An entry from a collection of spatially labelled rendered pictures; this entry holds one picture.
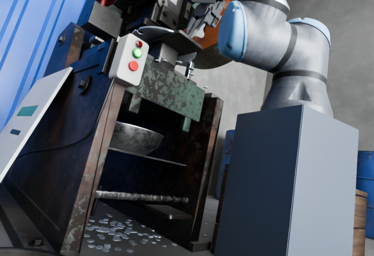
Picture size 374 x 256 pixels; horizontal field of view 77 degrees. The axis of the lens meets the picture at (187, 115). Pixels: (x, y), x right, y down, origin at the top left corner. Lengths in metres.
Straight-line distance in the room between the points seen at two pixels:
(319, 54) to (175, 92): 0.54
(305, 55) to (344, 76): 3.75
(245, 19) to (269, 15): 0.05
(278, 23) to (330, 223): 0.39
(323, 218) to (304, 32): 0.38
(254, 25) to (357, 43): 4.06
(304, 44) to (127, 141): 0.67
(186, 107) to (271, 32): 0.53
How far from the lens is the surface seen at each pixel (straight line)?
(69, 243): 0.73
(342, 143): 0.55
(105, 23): 0.79
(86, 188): 0.70
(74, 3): 2.37
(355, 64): 4.38
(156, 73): 0.88
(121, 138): 0.92
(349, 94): 4.19
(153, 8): 1.16
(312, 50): 0.59
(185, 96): 0.97
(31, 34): 2.17
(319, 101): 0.54
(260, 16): 0.53
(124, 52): 0.69
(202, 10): 0.98
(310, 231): 0.48
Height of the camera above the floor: 0.30
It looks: 12 degrees up
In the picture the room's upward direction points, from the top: 12 degrees clockwise
